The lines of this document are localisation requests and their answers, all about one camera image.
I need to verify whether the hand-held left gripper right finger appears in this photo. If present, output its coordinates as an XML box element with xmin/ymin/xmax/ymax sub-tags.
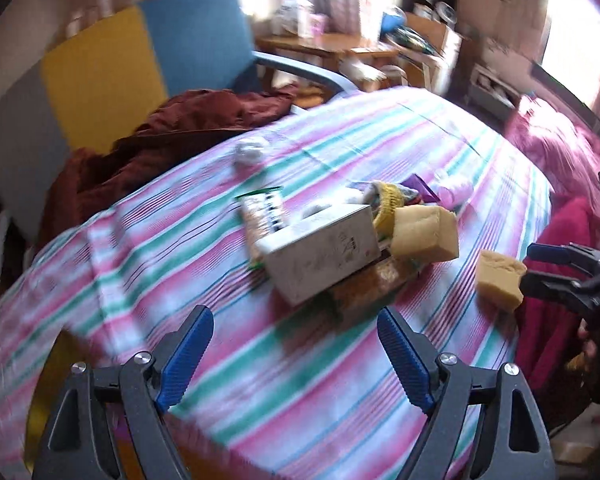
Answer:
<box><xmin>376</xmin><ymin>306</ymin><xmax>556</xmax><ymax>480</ymax></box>

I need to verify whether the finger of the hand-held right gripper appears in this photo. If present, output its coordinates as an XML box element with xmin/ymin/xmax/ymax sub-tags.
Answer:
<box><xmin>526</xmin><ymin>242</ymin><xmax>600</xmax><ymax>267</ymax></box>
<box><xmin>520</xmin><ymin>271</ymin><xmax>600</xmax><ymax>313</ymax></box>

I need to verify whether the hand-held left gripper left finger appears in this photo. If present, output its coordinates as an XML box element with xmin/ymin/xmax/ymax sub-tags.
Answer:
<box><xmin>32</xmin><ymin>305</ymin><xmax>215</xmax><ymax>480</ymax></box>

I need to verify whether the yellow sponge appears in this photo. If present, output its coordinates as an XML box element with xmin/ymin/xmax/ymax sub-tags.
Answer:
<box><xmin>390</xmin><ymin>205</ymin><xmax>460</xmax><ymax>264</ymax></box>
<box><xmin>475</xmin><ymin>250</ymin><xmax>529</xmax><ymax>312</ymax></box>

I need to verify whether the brown snack packet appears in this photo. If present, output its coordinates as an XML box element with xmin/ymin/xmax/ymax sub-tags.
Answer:
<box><xmin>329</xmin><ymin>254</ymin><xmax>422</xmax><ymax>327</ymax></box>

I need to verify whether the pink roll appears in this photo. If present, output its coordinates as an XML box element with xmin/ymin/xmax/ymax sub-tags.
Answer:
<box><xmin>434</xmin><ymin>170</ymin><xmax>474</xmax><ymax>209</ymax></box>

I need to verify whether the gold tin box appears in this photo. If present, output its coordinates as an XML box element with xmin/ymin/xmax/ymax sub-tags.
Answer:
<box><xmin>25</xmin><ymin>332</ymin><xmax>148</xmax><ymax>480</ymax></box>

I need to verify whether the white carton box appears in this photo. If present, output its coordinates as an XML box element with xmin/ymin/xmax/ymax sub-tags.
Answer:
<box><xmin>255</xmin><ymin>203</ymin><xmax>382</xmax><ymax>306</ymax></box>

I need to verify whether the purple packet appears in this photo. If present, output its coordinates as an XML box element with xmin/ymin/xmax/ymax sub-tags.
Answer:
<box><xmin>399</xmin><ymin>174</ymin><xmax>439</xmax><ymax>206</ymax></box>

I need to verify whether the striped bedsheet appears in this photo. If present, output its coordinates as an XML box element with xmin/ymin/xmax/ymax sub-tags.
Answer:
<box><xmin>0</xmin><ymin>85</ymin><xmax>556</xmax><ymax>480</ymax></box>

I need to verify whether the yellow knit sock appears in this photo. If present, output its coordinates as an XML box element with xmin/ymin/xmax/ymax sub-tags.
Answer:
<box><xmin>369</xmin><ymin>180</ymin><xmax>420</xmax><ymax>237</ymax></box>

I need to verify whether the green snack packet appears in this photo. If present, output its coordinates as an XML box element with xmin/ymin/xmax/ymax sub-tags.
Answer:
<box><xmin>237</xmin><ymin>186</ymin><xmax>287</xmax><ymax>268</ymax></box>

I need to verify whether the white sock ball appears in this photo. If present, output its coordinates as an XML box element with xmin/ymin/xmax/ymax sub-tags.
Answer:
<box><xmin>300</xmin><ymin>201</ymin><xmax>332</xmax><ymax>221</ymax></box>

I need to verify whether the crumpled white tissue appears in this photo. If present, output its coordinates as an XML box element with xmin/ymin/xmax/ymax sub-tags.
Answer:
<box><xmin>235</xmin><ymin>137</ymin><xmax>267</xmax><ymax>167</ymax></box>

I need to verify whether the maroon cloth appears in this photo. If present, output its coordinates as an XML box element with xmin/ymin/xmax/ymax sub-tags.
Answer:
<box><xmin>35</xmin><ymin>84</ymin><xmax>301</xmax><ymax>251</ymax></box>

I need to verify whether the blue round object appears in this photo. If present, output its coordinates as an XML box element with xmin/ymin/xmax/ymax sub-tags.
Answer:
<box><xmin>380</xmin><ymin>5</ymin><xmax>407</xmax><ymax>36</ymax></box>

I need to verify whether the grey yellow blue armchair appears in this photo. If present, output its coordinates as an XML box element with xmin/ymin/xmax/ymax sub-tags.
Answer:
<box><xmin>0</xmin><ymin>0</ymin><xmax>353</xmax><ymax>311</ymax></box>

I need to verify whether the wooden desk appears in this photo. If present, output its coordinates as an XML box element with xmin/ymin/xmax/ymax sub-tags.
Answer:
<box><xmin>255</xmin><ymin>31</ymin><xmax>402</xmax><ymax>73</ymax></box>

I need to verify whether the white product box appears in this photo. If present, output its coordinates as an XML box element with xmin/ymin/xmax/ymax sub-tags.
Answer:
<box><xmin>274</xmin><ymin>0</ymin><xmax>315</xmax><ymax>37</ymax></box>

